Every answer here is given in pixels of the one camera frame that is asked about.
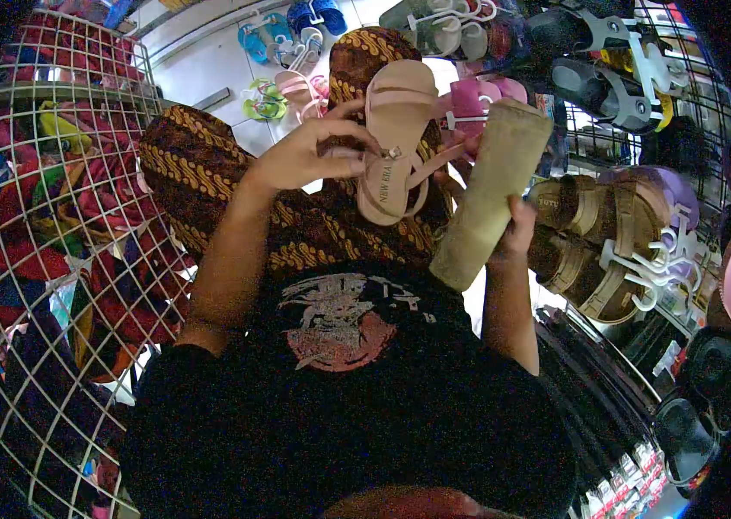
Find person's body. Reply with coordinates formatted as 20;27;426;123
119;259;580;519

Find white strapped sandal pair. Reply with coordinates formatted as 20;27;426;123
273;27;325;71

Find green sandal pair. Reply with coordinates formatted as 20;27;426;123
241;78;288;122

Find wire basket of clothes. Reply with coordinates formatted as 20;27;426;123
0;6;199;519

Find light blue sandal pair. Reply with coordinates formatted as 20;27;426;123
237;13;295;66

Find person's legs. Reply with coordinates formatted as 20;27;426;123
138;26;465;275

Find pale pink sandal pair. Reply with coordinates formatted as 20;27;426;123
275;69;331;124

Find person's right hand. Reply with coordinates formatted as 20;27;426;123
498;195;539;258

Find full shoe display rack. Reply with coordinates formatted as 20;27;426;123
378;0;731;519

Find person's left hand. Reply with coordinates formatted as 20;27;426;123
249;99;384;193

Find person's right thumb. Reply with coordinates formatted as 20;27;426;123
507;195;539;229

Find tan soled sandal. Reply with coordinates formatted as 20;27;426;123
429;99;555;293

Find dark blue sandal pair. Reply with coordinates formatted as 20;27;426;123
286;0;348;37

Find person's left fingers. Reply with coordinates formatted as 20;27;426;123
313;99;384;181

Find pink strappy sandal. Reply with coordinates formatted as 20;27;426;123
357;60;470;227

